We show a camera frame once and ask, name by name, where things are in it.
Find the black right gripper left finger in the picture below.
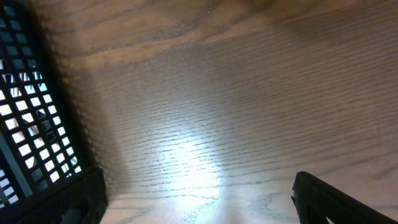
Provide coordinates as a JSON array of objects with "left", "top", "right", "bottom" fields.
[{"left": 1, "top": 167, "right": 107, "bottom": 223}]

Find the black plastic perforated basket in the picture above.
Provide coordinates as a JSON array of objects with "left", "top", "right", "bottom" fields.
[{"left": 1, "top": 1, "right": 90, "bottom": 208}]

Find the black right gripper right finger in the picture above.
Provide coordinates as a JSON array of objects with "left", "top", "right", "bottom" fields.
[{"left": 292, "top": 171, "right": 397, "bottom": 224}]

